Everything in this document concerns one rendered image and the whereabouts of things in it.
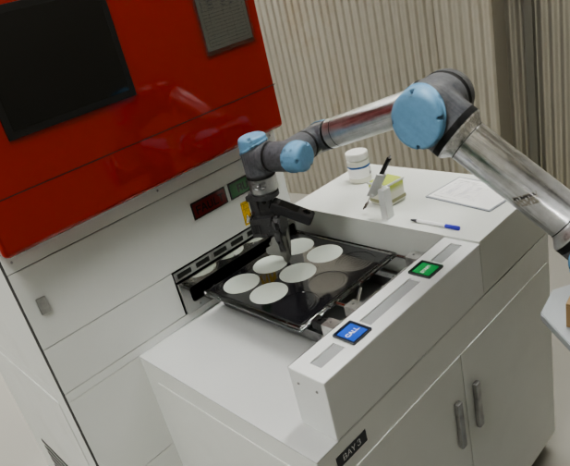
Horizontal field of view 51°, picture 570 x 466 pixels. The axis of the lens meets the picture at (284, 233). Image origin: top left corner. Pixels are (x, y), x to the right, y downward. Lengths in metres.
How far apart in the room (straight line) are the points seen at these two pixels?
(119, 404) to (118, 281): 0.32
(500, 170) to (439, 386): 0.53
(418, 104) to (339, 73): 2.83
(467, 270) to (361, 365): 0.39
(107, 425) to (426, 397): 0.79
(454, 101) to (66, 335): 0.99
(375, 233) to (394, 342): 0.46
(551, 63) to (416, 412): 2.43
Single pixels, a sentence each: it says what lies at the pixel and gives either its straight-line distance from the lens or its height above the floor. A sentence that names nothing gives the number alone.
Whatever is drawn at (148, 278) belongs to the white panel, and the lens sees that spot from 1.55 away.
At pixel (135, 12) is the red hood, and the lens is 1.43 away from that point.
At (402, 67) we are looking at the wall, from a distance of 3.75.
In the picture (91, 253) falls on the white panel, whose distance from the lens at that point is 1.46.
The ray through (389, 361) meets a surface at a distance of 1.24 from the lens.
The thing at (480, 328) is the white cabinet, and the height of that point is 0.74.
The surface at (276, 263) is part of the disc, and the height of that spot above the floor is 0.90.
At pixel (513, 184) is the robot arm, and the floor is 1.19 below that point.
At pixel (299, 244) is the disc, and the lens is 1.71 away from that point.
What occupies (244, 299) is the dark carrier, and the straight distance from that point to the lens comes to 1.51.
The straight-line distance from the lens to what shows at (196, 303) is 1.64.
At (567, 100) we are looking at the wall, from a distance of 3.50.
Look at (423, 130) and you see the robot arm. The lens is 1.16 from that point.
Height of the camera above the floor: 1.65
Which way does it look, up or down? 25 degrees down
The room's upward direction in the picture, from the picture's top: 14 degrees counter-clockwise
